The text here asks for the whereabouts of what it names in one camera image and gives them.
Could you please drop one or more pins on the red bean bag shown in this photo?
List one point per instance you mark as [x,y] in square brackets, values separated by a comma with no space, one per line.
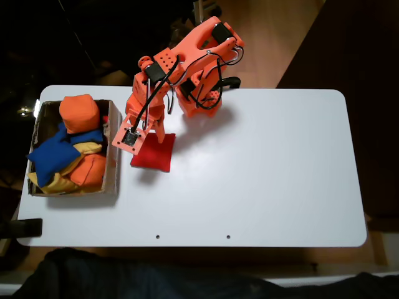
[156,155]
[105,118]

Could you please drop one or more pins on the cardboard box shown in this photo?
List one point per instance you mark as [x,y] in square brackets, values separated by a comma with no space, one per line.
[113,162]

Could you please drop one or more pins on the blue bean bag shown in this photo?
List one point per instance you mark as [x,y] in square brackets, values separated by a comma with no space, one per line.
[53,157]
[90,136]

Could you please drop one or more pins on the tall orange bean bag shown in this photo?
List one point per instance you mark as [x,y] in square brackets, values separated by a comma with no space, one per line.
[79,113]

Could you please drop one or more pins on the yellow bean bag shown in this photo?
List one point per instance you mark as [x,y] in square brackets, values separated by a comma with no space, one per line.
[59,185]
[88,148]

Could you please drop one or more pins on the flat orange bean bag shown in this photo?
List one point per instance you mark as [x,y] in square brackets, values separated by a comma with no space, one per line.
[90,169]

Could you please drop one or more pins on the metal chair base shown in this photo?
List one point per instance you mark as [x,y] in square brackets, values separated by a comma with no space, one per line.
[199,6]

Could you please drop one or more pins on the small shiny metal object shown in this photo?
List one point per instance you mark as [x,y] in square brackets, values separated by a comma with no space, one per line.
[23,111]

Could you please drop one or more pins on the black table clamp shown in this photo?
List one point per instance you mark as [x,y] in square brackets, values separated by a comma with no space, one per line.
[28,227]

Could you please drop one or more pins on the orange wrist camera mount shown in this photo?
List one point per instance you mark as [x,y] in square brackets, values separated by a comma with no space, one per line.
[131,138]

